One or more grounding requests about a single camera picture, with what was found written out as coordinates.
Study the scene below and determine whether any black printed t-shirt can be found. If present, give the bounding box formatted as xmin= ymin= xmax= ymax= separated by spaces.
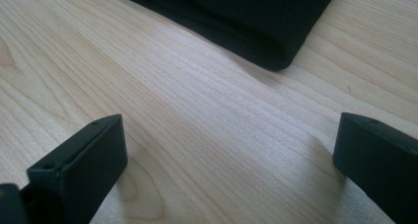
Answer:
xmin=104 ymin=0 xmax=342 ymax=72

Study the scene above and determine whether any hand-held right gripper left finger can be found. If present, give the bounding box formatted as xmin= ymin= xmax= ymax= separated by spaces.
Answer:
xmin=19 ymin=113 xmax=129 ymax=224

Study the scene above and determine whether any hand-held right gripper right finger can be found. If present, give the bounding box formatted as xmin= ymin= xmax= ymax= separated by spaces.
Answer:
xmin=332 ymin=112 xmax=418 ymax=224

